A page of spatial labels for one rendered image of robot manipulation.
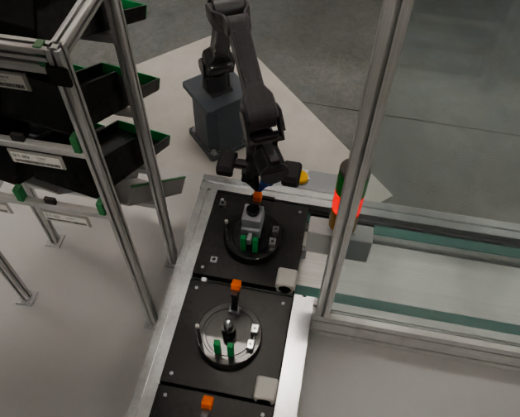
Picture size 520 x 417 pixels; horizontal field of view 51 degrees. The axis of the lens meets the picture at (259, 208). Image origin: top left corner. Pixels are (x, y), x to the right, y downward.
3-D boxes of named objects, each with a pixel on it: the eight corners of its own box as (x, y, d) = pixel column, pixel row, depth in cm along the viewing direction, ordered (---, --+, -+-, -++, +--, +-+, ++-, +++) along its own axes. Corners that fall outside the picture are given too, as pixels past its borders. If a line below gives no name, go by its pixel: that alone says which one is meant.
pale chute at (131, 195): (135, 178, 139) (139, 161, 138) (182, 193, 136) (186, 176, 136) (72, 188, 112) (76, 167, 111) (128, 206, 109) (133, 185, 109)
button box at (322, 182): (264, 176, 151) (264, 162, 146) (338, 188, 149) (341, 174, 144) (259, 196, 147) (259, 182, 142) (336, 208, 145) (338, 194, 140)
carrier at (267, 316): (191, 282, 126) (185, 255, 116) (293, 300, 123) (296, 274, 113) (160, 384, 112) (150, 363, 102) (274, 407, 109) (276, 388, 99)
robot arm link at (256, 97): (204, 7, 114) (208, -17, 104) (241, 1, 116) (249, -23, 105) (238, 141, 114) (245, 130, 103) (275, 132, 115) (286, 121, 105)
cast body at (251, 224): (246, 213, 128) (245, 196, 123) (264, 216, 128) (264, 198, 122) (239, 243, 123) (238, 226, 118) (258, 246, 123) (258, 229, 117)
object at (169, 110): (229, 35, 199) (229, 28, 197) (391, 200, 155) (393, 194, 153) (45, 107, 176) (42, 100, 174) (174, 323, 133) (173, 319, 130)
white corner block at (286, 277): (278, 274, 127) (278, 266, 124) (297, 278, 127) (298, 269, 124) (274, 292, 125) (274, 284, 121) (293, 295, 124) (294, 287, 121)
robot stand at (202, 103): (229, 113, 171) (226, 63, 155) (254, 142, 164) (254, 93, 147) (188, 131, 166) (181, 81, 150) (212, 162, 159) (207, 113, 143)
